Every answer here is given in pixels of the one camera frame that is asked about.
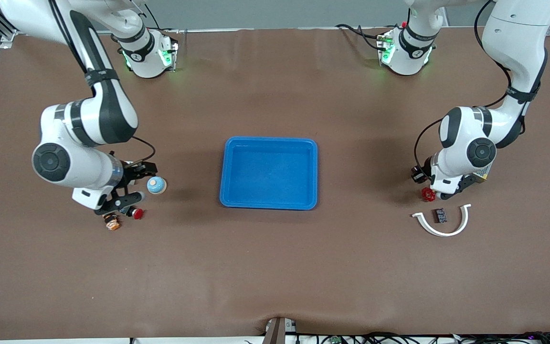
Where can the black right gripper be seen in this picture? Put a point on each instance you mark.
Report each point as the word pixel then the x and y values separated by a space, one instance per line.
pixel 136 171

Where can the blue bell with cream button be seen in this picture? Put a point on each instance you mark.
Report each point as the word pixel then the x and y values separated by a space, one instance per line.
pixel 156 185

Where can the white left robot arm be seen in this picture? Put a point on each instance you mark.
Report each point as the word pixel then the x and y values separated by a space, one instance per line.
pixel 518 43

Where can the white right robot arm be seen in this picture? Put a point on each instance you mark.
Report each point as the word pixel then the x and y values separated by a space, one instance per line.
pixel 103 110

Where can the blue plastic tray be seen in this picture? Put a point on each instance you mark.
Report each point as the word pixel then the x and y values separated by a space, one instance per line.
pixel 270 172

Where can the red mushroom push button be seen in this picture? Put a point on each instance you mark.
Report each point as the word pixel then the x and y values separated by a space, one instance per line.
pixel 137 213

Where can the red orange emergency stop button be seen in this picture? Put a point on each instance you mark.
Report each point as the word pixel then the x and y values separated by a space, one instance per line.
pixel 111 222

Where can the white half-round pipe clamp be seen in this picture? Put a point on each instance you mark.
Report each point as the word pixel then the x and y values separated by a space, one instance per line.
pixel 439 233

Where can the table edge bracket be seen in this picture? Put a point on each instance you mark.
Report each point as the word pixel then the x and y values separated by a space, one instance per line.
pixel 277 332

